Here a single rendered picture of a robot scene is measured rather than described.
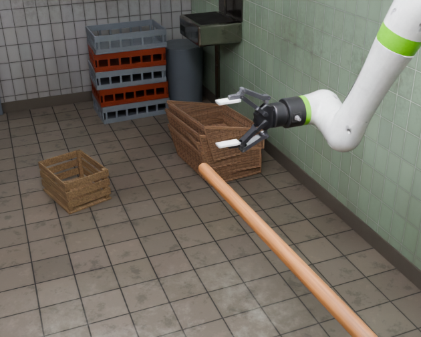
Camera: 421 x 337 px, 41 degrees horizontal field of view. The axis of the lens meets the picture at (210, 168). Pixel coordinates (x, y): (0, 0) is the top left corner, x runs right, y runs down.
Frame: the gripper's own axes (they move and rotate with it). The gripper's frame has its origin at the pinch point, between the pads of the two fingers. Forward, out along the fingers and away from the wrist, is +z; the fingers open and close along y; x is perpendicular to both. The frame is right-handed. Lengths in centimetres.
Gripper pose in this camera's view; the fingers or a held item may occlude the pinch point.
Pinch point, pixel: (220, 124)
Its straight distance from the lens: 163.5
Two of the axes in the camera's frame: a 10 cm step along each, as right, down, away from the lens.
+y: 0.1, 8.9, 4.6
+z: -9.3, 1.8, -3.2
